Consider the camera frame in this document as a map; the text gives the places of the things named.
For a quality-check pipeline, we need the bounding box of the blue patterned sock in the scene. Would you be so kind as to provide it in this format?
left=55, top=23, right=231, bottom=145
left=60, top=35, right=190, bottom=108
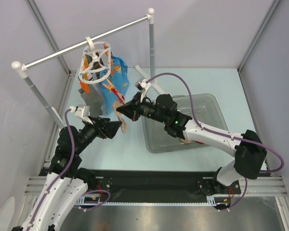
left=100, top=55, right=130, bottom=115

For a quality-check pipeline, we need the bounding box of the white silver clothes rack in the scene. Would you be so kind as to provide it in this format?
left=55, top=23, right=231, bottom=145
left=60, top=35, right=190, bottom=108
left=11, top=7, right=171, bottom=133

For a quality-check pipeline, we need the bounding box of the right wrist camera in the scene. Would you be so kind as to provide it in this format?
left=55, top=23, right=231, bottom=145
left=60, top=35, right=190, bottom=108
left=134, top=78, right=151, bottom=103

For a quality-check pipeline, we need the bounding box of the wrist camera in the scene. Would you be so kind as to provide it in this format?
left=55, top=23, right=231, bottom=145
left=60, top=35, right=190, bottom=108
left=69, top=105, right=92, bottom=124
left=134, top=78, right=151, bottom=103

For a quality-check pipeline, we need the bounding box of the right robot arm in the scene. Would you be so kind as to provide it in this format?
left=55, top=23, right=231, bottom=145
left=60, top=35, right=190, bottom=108
left=117, top=92, right=267, bottom=193

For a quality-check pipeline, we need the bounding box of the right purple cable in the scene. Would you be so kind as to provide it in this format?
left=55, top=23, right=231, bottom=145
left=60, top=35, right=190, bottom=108
left=145, top=72, right=285, bottom=212

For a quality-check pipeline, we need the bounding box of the grey sock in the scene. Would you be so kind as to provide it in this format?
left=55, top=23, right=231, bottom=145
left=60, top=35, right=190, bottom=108
left=78, top=85, right=104, bottom=117

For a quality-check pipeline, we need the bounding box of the white round clip hanger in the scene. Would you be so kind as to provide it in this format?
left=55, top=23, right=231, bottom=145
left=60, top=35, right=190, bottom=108
left=78, top=37, right=111, bottom=85

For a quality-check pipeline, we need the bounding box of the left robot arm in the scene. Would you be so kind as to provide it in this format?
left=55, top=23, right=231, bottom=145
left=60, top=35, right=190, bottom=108
left=13, top=116, right=122, bottom=231

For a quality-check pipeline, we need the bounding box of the red reindeer sock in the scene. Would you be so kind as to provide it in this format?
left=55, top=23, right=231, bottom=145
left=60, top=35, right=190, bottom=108
left=111, top=87, right=127, bottom=133
left=180, top=139, right=204, bottom=145

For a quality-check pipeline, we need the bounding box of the grey plastic bin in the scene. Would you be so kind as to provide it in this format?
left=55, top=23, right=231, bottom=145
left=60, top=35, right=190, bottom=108
left=142, top=93, right=228, bottom=154

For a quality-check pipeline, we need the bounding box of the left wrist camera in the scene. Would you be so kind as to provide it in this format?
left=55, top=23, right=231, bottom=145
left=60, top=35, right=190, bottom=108
left=69, top=105, right=92, bottom=124

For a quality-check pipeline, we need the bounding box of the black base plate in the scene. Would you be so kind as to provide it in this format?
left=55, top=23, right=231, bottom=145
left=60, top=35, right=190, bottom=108
left=38, top=168, right=272, bottom=203

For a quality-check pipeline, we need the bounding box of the brown sock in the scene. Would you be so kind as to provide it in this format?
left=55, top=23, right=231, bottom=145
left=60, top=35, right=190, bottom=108
left=93, top=62, right=106, bottom=72

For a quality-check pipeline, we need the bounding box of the orange clothes peg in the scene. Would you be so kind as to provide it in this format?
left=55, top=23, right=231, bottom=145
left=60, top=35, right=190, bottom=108
left=79, top=81, right=90, bottom=94

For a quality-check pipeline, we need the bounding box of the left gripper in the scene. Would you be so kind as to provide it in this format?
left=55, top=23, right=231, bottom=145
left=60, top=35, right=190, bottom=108
left=74, top=115, right=122, bottom=154

